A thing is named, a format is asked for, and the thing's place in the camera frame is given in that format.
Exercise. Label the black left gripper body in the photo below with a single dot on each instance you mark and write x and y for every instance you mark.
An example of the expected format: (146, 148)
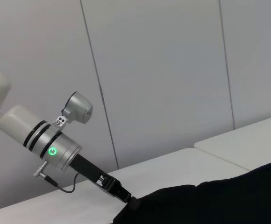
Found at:
(91, 170)

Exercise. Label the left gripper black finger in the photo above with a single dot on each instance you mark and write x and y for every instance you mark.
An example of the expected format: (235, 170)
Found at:
(133, 202)

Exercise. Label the black T-shirt with white print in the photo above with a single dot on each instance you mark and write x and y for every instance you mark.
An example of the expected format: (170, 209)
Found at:
(208, 205)

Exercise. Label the left robot arm silver white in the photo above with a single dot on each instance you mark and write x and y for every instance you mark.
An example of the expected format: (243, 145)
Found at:
(16, 121)

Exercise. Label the silver camera mount bracket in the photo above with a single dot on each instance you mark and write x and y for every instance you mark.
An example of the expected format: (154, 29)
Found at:
(60, 121)

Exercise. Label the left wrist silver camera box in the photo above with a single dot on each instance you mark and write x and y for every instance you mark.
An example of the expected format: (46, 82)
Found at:
(78, 107)

